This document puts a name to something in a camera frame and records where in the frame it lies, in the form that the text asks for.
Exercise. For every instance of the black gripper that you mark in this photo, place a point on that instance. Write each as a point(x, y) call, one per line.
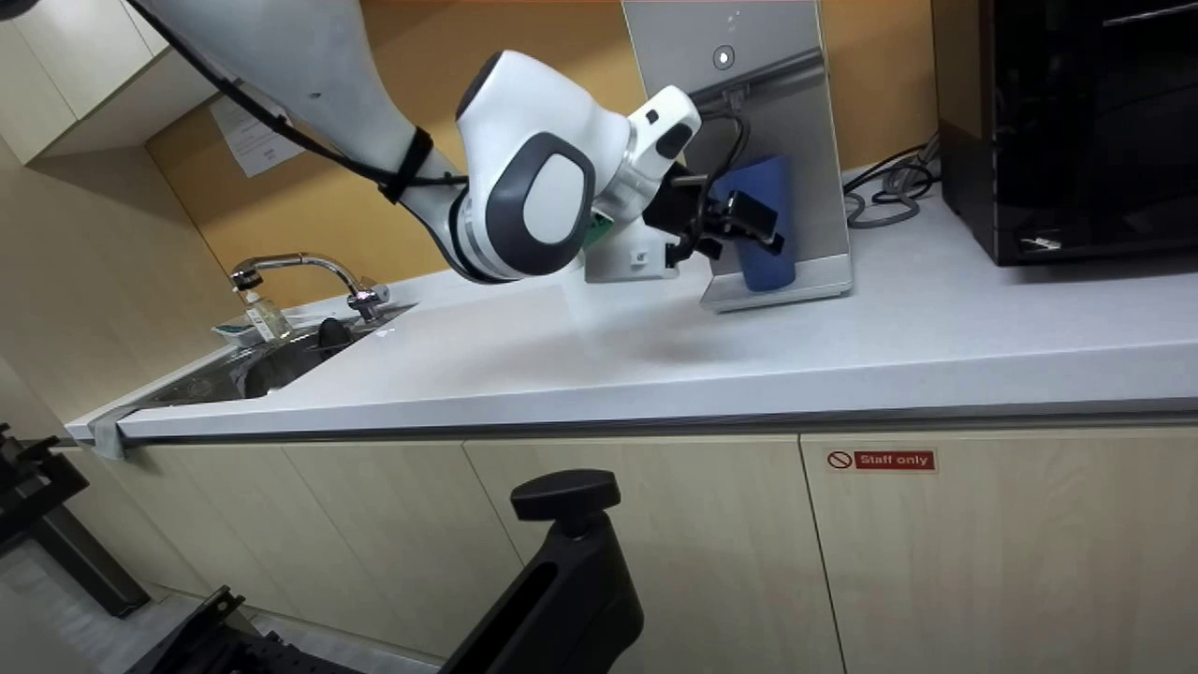
point(688, 218)

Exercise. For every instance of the blue plastic cup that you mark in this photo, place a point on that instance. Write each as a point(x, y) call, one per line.
point(765, 181)

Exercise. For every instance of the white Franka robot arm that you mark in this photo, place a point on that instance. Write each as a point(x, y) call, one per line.
point(537, 187)

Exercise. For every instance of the white water dispenser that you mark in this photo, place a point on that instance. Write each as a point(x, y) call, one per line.
point(811, 124)

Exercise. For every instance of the green tissue box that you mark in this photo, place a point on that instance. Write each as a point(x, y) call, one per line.
point(599, 230)

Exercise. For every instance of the red warning sticker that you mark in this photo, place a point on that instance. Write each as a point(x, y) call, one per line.
point(892, 459)

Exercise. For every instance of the light wood cabinet door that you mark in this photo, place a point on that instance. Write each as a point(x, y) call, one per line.
point(723, 562)
point(414, 524)
point(1033, 575)
point(226, 524)

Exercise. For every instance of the black microwave oven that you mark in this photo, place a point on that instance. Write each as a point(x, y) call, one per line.
point(1088, 124)

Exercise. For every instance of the chrome sink faucet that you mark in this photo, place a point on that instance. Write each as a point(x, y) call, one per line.
point(301, 261)

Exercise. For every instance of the stainless steel sink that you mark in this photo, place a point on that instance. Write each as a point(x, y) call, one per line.
point(287, 362)

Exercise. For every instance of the black metal stand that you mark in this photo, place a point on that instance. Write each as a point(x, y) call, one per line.
point(49, 499)

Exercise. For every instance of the white paper wall notice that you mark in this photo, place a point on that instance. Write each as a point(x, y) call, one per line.
point(256, 142)

